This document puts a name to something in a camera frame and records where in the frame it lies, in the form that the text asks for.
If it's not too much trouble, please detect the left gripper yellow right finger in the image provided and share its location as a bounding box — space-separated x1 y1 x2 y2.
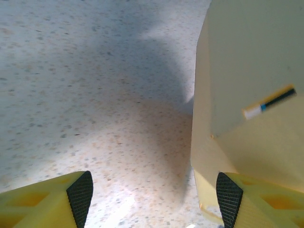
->
215 172 304 228

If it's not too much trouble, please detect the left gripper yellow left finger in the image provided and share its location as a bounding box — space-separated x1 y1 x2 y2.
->
0 170 94 228

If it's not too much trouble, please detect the yellow paper box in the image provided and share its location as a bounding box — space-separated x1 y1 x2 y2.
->
190 0 304 225

